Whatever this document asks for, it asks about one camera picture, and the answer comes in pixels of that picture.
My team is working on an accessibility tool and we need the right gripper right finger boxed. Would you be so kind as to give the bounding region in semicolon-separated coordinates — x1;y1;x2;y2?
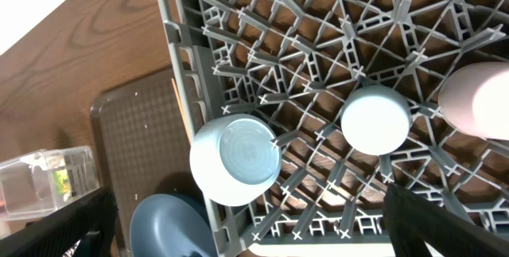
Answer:
383;184;508;257

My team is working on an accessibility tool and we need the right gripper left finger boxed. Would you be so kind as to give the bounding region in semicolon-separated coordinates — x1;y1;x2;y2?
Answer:
1;187;118;256

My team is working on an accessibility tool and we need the yellow green snack wrapper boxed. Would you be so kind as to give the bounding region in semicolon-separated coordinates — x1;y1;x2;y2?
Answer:
52;169;72;201

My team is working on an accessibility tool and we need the light blue cup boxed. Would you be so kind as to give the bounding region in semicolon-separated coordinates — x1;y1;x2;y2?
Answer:
340;85;412;156

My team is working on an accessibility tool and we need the pink cup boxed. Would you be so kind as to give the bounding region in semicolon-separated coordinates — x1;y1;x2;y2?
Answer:
438;62;508;140

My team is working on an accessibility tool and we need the light blue bowl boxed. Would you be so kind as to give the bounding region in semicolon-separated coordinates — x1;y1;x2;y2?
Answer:
189;114;282;207

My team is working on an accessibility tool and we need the grey dishwasher rack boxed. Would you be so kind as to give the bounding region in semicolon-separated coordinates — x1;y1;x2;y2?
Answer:
157;0;508;256

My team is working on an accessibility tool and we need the clear plastic bin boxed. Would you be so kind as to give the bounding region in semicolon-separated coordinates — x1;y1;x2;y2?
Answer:
1;146;99;221

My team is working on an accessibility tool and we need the large blue plate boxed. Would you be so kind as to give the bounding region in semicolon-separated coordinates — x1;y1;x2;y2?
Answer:
130;193;218;257

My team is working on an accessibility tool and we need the brown serving tray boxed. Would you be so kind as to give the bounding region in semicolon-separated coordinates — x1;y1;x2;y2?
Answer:
91;69;204;256

